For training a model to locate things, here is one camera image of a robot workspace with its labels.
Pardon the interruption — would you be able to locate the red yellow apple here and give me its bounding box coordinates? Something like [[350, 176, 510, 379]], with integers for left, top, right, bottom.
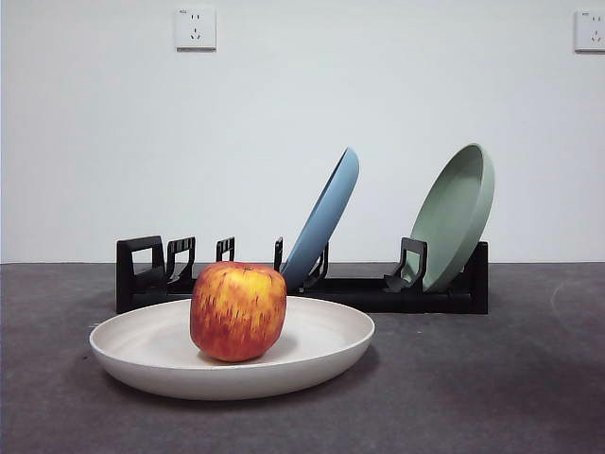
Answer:
[[189, 260, 288, 363]]

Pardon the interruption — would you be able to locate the white wall socket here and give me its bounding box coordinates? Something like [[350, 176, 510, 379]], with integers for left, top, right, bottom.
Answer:
[[574, 9, 605, 54], [175, 7, 218, 52]]

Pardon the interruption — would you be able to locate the cream yellow round plate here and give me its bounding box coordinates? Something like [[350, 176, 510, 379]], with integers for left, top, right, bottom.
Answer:
[[88, 295, 377, 401]]

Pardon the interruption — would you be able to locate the black plastic plate rack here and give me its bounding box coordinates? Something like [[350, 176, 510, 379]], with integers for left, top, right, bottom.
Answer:
[[115, 235, 490, 315]]

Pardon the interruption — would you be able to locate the green round plate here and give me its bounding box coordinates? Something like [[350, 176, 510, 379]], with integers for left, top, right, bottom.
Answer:
[[407, 143, 496, 293]]

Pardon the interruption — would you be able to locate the blue round plate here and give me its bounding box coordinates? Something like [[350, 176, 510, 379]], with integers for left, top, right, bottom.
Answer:
[[279, 146, 360, 290]]

